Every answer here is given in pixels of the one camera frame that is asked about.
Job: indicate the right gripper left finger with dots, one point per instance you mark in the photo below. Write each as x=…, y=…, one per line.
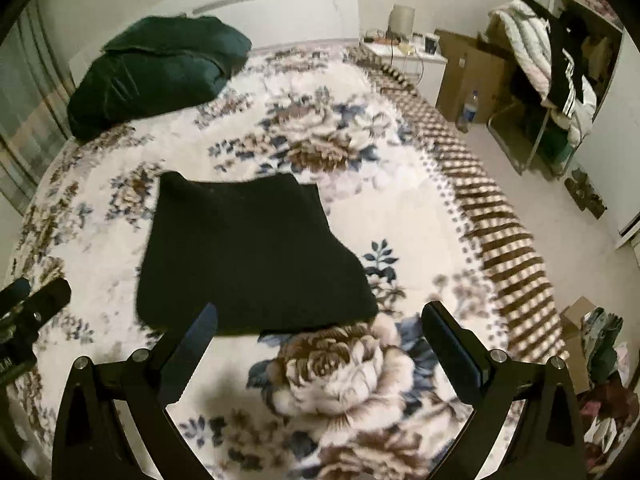
x=89, y=441

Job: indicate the grey striped curtain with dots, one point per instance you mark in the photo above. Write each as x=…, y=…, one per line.
x=34, y=95

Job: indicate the beige table lamp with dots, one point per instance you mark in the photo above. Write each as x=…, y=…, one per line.
x=400, y=22

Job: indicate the white shelf unit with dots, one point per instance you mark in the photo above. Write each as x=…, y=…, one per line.
x=601, y=34

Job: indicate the plastic water bottle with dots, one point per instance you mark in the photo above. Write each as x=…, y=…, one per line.
x=468, y=112

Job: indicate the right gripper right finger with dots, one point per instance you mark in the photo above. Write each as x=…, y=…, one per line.
x=548, y=442

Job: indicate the white nightstand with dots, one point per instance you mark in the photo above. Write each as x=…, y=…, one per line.
x=425, y=71

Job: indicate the small open cardboard box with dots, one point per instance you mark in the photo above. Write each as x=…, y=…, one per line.
x=571, y=321

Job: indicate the white bed headboard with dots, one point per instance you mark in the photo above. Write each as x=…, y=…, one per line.
x=268, y=24

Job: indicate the black Fusion sweater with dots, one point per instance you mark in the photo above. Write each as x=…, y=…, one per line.
x=261, y=251

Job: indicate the dark shoes on floor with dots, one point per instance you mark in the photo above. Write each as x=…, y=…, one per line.
x=582, y=192

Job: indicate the brown cardboard box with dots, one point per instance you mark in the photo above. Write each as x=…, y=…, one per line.
x=473, y=65

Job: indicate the chair with clothes pile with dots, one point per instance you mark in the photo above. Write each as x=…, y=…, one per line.
x=551, y=102

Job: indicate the dark green folded duvet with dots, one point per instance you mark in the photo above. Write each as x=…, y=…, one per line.
x=156, y=66

